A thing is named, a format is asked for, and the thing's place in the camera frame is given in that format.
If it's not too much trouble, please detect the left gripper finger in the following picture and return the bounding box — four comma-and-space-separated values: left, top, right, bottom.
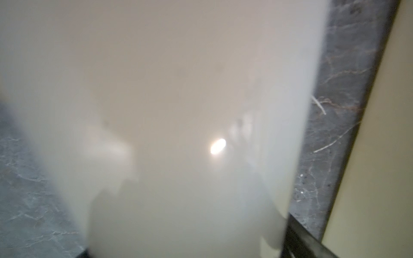
282, 214, 338, 258

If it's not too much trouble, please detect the white wrap dispenser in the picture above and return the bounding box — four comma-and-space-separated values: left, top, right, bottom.
323, 1, 413, 258

